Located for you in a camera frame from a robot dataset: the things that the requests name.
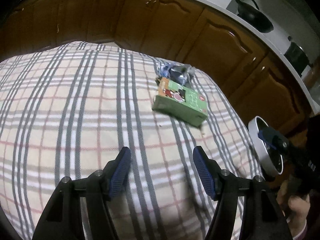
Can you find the white round trash bin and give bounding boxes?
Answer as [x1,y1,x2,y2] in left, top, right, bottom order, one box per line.
[248,116,283,177]

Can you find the wooden lower kitchen cabinets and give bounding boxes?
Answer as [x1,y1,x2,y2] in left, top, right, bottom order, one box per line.
[1,0,316,137]

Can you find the person's right hand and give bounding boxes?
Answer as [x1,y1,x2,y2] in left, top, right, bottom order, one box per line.
[277,180,310,239]

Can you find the plaid tablecloth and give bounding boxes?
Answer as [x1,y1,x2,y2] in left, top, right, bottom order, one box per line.
[1,42,261,239]

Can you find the green paper box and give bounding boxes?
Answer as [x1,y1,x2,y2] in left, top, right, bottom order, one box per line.
[152,77,208,127]

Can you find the black stock pot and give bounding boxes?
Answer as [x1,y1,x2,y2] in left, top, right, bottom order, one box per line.
[284,36,313,77]

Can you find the silver blue crumpled wrapper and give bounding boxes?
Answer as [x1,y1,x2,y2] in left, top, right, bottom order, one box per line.
[156,62,195,88]

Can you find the black wok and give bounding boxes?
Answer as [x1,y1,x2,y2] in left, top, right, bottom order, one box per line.
[235,0,274,33]

